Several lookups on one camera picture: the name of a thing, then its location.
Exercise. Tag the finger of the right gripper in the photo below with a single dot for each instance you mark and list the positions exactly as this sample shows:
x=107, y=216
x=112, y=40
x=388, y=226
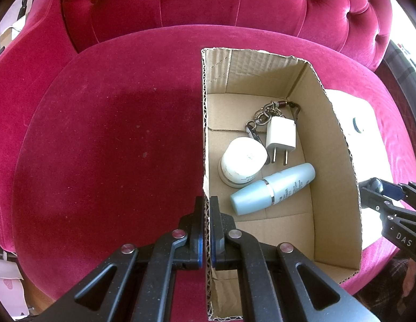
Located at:
x=370, y=199
x=392, y=191

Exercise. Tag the brass keychain with carabiner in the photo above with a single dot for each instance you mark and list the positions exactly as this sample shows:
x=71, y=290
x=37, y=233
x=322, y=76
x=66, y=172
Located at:
x=264, y=115

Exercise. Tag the cardboard box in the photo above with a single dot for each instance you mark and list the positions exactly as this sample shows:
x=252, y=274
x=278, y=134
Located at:
x=236, y=83

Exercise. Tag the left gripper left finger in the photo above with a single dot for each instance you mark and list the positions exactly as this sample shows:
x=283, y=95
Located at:
x=135, y=284

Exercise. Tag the brown kraft paper sheet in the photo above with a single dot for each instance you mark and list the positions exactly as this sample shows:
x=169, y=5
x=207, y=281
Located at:
x=368, y=140

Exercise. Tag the red velvet tufted sofa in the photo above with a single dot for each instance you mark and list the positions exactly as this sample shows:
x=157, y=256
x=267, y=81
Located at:
x=101, y=126

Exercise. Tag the grey plaid blanket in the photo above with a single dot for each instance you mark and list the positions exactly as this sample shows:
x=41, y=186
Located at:
x=403, y=71

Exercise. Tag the white plug charger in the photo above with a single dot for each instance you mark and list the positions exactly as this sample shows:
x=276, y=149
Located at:
x=281, y=136

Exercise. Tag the light blue cosmetic bottle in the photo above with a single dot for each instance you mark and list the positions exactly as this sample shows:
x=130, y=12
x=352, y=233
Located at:
x=272, y=189

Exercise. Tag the white paper bag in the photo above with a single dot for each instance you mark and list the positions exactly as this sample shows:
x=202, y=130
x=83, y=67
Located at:
x=12, y=294

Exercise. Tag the black round jar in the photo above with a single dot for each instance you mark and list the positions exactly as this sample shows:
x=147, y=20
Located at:
x=375, y=185

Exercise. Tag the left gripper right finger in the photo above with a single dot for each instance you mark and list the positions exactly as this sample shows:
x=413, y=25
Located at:
x=278, y=283

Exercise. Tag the white round cream jar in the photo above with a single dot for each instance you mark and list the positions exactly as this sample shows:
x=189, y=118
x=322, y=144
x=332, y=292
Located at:
x=241, y=162

